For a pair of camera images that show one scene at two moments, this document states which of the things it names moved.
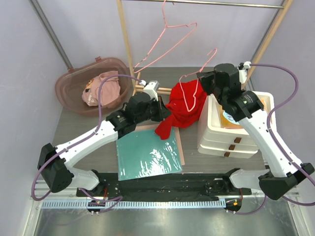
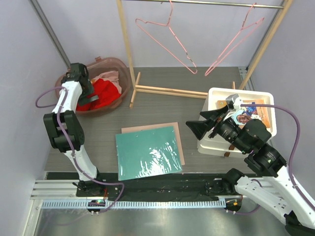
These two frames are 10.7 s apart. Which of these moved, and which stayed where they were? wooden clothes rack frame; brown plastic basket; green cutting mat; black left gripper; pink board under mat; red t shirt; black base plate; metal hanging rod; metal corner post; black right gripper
Moved: black left gripper; black right gripper; red t shirt
Stayed: green cutting mat; black base plate; brown plastic basket; metal hanging rod; pink board under mat; wooden clothes rack frame; metal corner post
